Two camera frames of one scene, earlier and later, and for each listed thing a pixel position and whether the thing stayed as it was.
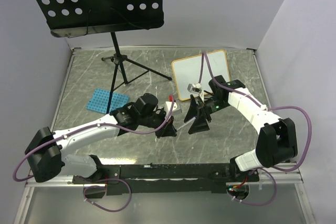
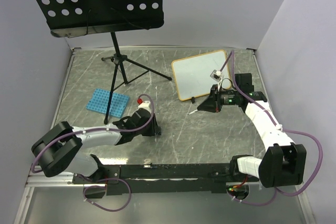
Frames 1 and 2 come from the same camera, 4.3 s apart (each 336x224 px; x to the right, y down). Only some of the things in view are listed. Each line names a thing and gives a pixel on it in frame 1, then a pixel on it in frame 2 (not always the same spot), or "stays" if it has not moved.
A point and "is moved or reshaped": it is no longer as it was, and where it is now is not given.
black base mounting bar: [171, 178] stays
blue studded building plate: [100, 100] stays
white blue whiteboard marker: [186, 123] is moved or reshaped
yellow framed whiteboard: [187, 70] stays
